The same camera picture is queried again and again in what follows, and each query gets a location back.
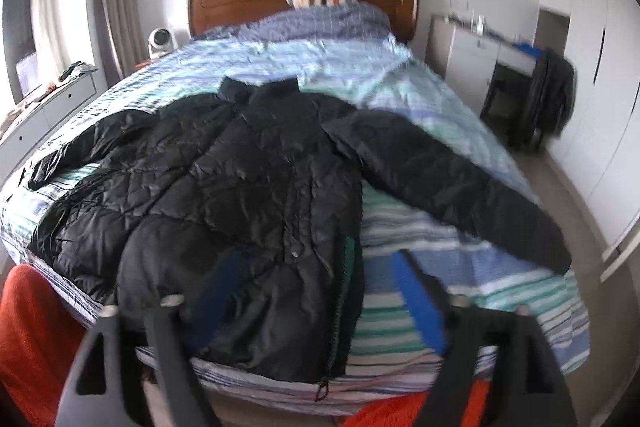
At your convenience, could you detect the black puffer jacket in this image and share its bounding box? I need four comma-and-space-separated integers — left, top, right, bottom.
28, 78, 570, 386

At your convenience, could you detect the orange fuzzy garment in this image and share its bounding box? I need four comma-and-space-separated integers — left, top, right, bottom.
1, 265, 86, 426

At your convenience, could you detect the window with dark frame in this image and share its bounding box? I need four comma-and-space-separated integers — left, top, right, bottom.
2, 0, 36, 103

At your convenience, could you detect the dark jacket on chair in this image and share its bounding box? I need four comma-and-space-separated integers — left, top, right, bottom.
518, 48, 576, 148

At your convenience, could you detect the white low drawer cabinet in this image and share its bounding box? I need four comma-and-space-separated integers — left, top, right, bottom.
0, 72, 100, 183

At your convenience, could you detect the white desk with drawers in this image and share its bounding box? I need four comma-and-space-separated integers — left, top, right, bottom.
425, 16, 536, 115

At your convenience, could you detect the blue item on desk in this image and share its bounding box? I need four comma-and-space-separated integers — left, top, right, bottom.
513, 42, 542, 60

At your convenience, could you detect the white wardrobe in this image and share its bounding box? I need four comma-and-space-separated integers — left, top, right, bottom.
539, 0, 639, 246

